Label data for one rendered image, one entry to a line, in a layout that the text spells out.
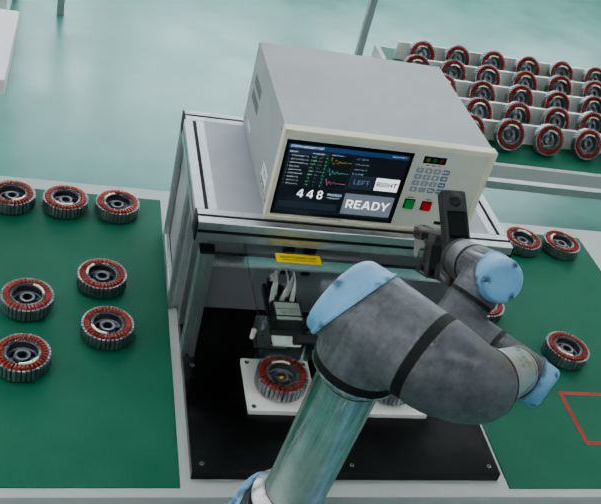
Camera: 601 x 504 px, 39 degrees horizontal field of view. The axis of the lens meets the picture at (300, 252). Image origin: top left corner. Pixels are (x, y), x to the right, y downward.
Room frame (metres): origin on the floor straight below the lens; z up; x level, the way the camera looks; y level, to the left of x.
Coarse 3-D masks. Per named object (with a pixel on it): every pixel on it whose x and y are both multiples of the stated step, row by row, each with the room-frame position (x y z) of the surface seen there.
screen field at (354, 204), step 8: (344, 200) 1.46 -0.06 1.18; (352, 200) 1.46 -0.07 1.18; (360, 200) 1.47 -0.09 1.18; (368, 200) 1.47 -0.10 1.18; (376, 200) 1.48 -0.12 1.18; (384, 200) 1.48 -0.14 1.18; (392, 200) 1.49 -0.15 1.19; (344, 208) 1.46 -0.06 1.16; (352, 208) 1.47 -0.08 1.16; (360, 208) 1.47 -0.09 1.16; (368, 208) 1.48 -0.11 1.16; (376, 208) 1.48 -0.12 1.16; (384, 208) 1.49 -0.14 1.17; (376, 216) 1.48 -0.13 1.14; (384, 216) 1.49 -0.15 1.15
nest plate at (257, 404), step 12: (240, 360) 1.36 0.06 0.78; (252, 360) 1.36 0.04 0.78; (252, 372) 1.33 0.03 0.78; (252, 384) 1.29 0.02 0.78; (252, 396) 1.26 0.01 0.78; (264, 396) 1.27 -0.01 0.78; (252, 408) 1.23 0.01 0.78; (264, 408) 1.24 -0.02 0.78; (276, 408) 1.25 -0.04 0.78; (288, 408) 1.25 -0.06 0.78
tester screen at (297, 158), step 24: (288, 168) 1.42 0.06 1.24; (312, 168) 1.43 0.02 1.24; (336, 168) 1.45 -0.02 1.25; (360, 168) 1.46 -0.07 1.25; (384, 168) 1.48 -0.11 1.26; (288, 192) 1.42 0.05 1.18; (336, 192) 1.45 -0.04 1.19; (360, 192) 1.47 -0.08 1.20; (384, 192) 1.48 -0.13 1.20; (360, 216) 1.47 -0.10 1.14
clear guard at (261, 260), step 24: (264, 264) 1.33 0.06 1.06; (288, 264) 1.35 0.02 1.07; (336, 264) 1.39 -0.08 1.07; (264, 288) 1.26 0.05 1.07; (288, 288) 1.28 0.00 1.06; (312, 288) 1.30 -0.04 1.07; (264, 312) 1.19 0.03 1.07; (288, 312) 1.21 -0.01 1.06; (264, 336) 1.16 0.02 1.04; (288, 336) 1.18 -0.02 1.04; (312, 360) 1.16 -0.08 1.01
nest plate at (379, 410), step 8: (376, 408) 1.32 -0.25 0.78; (384, 408) 1.33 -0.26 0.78; (392, 408) 1.34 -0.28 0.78; (400, 408) 1.34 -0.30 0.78; (408, 408) 1.35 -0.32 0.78; (368, 416) 1.30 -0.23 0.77; (376, 416) 1.31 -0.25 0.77; (384, 416) 1.32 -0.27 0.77; (392, 416) 1.32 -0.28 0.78; (400, 416) 1.33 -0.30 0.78; (408, 416) 1.33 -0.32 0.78; (416, 416) 1.34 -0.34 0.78; (424, 416) 1.34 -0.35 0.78
